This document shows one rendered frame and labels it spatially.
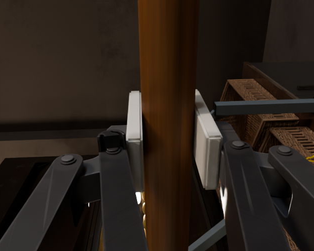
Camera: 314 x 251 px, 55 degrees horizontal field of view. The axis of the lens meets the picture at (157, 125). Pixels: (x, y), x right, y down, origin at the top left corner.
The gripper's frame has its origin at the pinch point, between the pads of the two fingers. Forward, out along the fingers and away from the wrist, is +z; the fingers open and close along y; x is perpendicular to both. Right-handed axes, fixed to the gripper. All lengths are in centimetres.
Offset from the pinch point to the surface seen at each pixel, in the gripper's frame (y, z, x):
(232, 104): 30, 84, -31
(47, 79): -97, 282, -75
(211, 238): 13, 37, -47
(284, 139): 48, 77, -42
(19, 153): -134, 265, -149
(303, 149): 51, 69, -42
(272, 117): 51, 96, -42
